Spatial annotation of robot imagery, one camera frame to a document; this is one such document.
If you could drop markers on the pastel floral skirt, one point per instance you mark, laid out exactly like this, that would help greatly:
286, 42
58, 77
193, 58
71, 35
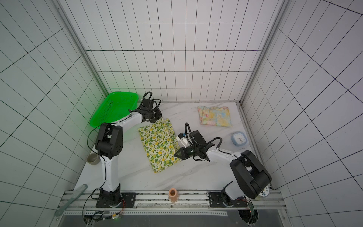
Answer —
214, 116

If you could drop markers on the grey ceramic mug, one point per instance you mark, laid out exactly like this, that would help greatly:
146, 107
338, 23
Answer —
93, 159

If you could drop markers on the electronics board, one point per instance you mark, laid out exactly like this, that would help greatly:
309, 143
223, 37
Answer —
249, 216
100, 216

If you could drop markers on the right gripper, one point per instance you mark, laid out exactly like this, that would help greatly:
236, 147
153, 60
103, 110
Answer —
186, 152

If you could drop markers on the left electronics board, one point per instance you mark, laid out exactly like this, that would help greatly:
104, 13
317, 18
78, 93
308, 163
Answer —
100, 216

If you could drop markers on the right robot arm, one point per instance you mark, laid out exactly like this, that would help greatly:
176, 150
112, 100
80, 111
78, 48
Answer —
250, 176

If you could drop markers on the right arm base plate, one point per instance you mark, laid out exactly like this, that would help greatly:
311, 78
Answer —
221, 200

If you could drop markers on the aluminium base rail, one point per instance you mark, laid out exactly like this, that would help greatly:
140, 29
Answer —
157, 202

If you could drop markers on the green plastic basket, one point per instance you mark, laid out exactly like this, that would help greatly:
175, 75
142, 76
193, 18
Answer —
115, 107

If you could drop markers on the translucent green strip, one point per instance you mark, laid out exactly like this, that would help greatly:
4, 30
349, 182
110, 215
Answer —
76, 194

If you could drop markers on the green lemon print skirt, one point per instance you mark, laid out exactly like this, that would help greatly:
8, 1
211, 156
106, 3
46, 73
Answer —
160, 144

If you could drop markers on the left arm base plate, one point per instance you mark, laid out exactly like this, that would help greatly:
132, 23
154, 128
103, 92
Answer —
126, 200

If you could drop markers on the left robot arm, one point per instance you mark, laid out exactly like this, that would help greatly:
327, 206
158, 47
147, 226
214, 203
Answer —
109, 144

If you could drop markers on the blue rimmed container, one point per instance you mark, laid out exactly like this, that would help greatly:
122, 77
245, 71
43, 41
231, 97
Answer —
239, 139

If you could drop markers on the right electronics board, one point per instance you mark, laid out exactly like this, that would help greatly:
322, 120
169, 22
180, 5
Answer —
249, 216

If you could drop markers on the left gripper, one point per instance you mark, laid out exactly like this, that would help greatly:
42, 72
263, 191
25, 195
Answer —
154, 115

